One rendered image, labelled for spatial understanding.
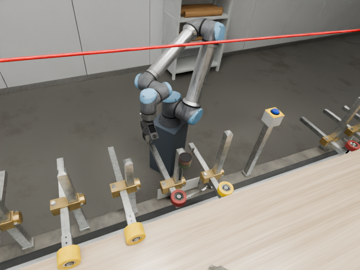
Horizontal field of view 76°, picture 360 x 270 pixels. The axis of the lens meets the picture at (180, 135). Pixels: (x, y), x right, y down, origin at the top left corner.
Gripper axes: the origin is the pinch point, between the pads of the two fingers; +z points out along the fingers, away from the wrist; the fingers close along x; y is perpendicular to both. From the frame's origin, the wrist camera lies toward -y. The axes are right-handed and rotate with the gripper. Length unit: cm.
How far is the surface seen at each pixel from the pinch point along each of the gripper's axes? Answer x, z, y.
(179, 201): 1, -8, -50
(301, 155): -106, 13, -34
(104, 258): 38, -7, -62
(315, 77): -357, 83, 143
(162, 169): 0.3, -3.4, -25.3
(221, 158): -28.4, -15.0, -37.2
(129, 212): 25, -13, -50
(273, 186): -50, -7, -58
